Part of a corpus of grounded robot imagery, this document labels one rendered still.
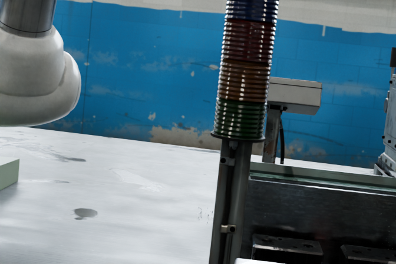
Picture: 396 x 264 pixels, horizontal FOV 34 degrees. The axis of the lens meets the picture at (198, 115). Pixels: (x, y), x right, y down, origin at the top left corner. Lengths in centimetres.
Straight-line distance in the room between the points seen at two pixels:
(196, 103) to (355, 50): 165
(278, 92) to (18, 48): 49
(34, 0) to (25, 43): 8
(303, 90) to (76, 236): 51
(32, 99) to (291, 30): 541
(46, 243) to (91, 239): 7
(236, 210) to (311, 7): 584
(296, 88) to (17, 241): 59
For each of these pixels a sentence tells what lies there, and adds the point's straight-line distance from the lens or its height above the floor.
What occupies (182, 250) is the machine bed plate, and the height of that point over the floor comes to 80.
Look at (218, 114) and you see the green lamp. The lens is 75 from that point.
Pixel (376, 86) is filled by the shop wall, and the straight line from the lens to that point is 665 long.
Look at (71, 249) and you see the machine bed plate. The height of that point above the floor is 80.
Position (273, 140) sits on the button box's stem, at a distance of 129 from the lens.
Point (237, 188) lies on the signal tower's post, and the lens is 77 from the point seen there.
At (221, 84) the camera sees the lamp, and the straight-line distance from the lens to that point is 75.
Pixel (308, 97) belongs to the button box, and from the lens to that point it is 128.
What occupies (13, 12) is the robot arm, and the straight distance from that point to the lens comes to 123.
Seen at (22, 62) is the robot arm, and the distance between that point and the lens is 124.
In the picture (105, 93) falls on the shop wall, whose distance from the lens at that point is 679.
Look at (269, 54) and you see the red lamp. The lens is 75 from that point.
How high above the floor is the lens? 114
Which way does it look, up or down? 7 degrees down
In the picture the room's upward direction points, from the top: 6 degrees clockwise
